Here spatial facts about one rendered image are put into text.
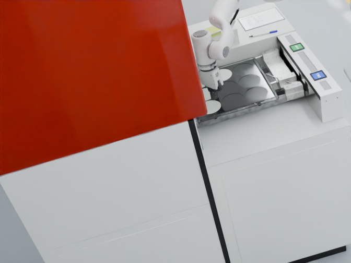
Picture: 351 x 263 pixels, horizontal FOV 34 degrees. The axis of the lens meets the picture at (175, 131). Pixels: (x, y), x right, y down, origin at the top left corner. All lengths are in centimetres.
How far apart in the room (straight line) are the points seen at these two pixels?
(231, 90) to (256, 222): 61
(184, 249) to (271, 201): 47
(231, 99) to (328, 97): 43
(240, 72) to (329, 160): 59
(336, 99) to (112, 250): 109
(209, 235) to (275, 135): 50
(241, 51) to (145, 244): 107
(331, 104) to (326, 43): 217
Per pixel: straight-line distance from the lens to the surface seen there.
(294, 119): 254
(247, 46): 284
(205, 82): 255
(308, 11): 507
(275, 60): 283
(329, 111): 248
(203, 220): 229
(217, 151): 245
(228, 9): 252
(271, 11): 307
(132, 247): 232
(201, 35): 242
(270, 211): 264
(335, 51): 449
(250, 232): 271
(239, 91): 262
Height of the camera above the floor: 239
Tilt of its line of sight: 37 degrees down
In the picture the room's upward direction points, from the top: 16 degrees counter-clockwise
